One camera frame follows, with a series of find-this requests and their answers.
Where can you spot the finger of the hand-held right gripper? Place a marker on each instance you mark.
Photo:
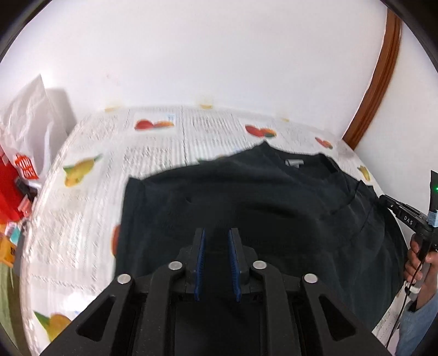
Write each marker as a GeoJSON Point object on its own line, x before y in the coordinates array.
{"type": "Point", "coordinates": [388, 203]}

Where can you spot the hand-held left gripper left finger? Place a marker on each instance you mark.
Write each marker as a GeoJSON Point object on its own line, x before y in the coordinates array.
{"type": "Point", "coordinates": [200, 260]}

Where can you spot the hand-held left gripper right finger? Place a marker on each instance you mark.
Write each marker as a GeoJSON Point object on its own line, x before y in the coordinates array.
{"type": "Point", "coordinates": [234, 260]}

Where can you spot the black sweatshirt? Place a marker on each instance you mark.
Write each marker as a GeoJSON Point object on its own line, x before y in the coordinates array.
{"type": "Point", "coordinates": [256, 202]}

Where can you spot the person's right hand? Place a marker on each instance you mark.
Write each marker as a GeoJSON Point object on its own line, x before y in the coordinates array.
{"type": "Point", "coordinates": [415, 262]}

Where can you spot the person's blue denim clothing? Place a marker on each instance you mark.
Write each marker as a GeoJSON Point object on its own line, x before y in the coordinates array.
{"type": "Point", "coordinates": [419, 332]}

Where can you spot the fruit print tablecloth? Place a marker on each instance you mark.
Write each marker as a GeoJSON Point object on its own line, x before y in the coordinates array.
{"type": "Point", "coordinates": [85, 222]}

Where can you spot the orange drink bottle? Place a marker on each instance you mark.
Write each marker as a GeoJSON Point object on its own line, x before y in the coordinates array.
{"type": "Point", "coordinates": [6, 251]}

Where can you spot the green blanket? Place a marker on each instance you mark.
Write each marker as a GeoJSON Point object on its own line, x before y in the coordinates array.
{"type": "Point", "coordinates": [7, 301]}

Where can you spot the red paper bag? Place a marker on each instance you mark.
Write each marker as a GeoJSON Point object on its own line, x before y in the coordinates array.
{"type": "Point", "coordinates": [8, 185]}

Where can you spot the white plastic bag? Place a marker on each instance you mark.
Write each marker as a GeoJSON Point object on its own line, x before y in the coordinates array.
{"type": "Point", "coordinates": [30, 126]}

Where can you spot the brown wooden door frame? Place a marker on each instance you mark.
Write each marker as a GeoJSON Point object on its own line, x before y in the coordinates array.
{"type": "Point", "coordinates": [379, 78]}

